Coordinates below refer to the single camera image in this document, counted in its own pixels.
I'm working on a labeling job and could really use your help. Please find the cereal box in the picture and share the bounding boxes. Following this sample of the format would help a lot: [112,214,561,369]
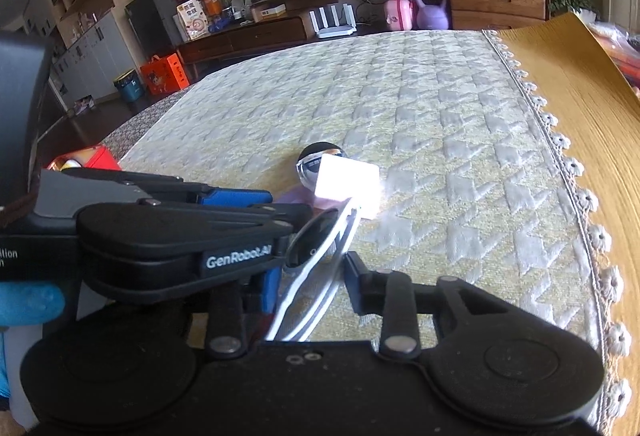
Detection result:
[173,0,211,42]

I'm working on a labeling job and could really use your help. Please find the white yellow quilted blanket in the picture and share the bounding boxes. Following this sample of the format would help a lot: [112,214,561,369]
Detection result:
[102,29,608,342]

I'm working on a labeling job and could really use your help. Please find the white-framed sunglasses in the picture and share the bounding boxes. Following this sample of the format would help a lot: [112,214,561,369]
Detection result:
[267,199,362,342]

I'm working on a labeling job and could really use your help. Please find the stack of books in plastic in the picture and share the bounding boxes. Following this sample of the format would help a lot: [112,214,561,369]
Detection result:
[587,19,640,92]

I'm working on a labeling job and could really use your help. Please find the white shiny box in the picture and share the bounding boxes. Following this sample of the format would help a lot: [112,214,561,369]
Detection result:
[314,153,382,219]

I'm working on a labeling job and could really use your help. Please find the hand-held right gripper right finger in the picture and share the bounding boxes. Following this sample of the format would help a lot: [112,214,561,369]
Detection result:
[342,252,521,361]

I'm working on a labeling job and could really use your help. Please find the black mini fridge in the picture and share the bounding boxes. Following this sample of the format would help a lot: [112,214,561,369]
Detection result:
[125,0,188,60]

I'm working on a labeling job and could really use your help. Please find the flat cardboard box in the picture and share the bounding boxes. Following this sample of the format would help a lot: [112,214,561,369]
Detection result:
[250,2,287,22]

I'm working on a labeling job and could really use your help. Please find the orange gift box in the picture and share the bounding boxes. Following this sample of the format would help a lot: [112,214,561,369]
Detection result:
[140,54,191,96]

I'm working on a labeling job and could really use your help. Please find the pink toy suitcase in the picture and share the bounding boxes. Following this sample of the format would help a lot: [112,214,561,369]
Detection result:
[384,0,415,31]

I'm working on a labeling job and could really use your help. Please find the red box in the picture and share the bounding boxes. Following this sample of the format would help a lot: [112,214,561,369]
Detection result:
[47,145,122,172]

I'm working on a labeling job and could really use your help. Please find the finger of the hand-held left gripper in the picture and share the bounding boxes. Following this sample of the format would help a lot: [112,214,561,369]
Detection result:
[76,199,315,303]
[59,167,274,208]

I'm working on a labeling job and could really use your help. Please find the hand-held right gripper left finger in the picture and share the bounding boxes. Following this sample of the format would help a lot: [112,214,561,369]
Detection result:
[206,265,282,361]

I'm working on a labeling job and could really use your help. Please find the black round glossy object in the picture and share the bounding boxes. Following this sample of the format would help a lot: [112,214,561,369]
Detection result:
[296,142,348,184]

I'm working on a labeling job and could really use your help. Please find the person's left hand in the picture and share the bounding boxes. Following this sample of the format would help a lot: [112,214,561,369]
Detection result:
[0,280,67,328]

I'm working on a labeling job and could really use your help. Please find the purple kettlebell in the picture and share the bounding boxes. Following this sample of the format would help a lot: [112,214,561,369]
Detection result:
[413,0,453,30]

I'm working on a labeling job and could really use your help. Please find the white router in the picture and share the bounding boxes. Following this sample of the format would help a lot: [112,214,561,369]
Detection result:
[310,2,358,40]

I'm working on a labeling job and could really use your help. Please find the teal bucket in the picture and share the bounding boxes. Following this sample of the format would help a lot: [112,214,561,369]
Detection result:
[114,69,147,103]

